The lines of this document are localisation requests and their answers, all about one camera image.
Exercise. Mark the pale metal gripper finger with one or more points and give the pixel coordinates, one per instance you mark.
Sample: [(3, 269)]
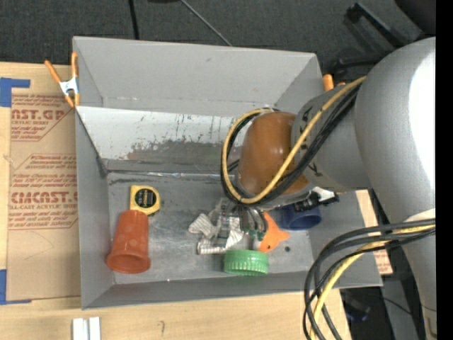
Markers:
[(227, 231), (221, 211)]

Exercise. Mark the orange toy fish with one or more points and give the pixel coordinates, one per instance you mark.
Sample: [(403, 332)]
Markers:
[(270, 239)]

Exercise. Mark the green ribbed lid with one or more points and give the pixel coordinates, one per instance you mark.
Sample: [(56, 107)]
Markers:
[(246, 262)]

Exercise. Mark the blue cup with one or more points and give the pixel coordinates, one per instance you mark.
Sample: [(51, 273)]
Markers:
[(301, 221)]

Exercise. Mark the yellow and black tape measure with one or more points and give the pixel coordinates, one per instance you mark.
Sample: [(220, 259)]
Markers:
[(144, 198)]

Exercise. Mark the orange plastic cup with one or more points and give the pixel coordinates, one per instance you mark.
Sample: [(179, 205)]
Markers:
[(130, 239)]

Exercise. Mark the grey metal bin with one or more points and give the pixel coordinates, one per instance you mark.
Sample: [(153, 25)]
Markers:
[(170, 83)]

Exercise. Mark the brown cardboard board red print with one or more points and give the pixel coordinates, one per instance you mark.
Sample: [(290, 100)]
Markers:
[(42, 175)]

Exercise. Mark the black cylinder on white bracket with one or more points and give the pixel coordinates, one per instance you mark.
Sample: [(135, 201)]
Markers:
[(311, 201)]

